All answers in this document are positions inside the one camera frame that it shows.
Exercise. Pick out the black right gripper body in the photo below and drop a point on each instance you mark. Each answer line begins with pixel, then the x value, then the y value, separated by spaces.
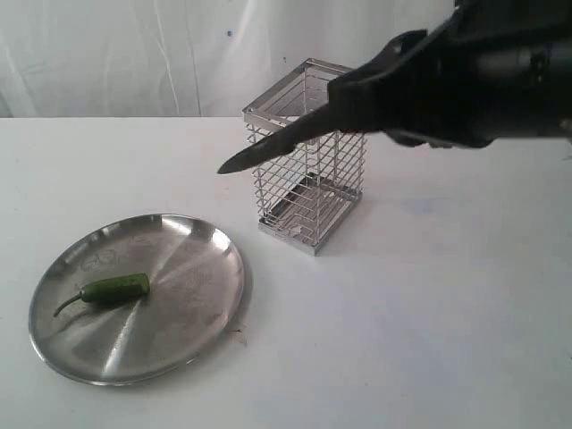
pixel 487 73

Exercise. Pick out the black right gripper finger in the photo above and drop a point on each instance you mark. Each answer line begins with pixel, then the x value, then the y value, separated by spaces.
pixel 393 51
pixel 362 101

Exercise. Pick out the black handled knife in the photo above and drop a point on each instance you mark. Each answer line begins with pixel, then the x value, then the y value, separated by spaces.
pixel 280 143

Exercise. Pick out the green cucumber with stem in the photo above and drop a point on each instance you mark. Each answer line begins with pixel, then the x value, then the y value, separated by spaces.
pixel 110 290

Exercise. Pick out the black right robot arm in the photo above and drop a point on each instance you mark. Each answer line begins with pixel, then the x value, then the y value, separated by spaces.
pixel 492 70

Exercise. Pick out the round steel plate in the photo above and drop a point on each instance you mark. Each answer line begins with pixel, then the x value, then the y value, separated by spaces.
pixel 197 278

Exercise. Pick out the white backdrop curtain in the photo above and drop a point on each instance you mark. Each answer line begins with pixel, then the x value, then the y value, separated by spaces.
pixel 181 58

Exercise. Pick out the wire metal utensil rack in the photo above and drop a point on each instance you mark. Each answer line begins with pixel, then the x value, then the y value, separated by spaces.
pixel 303 197

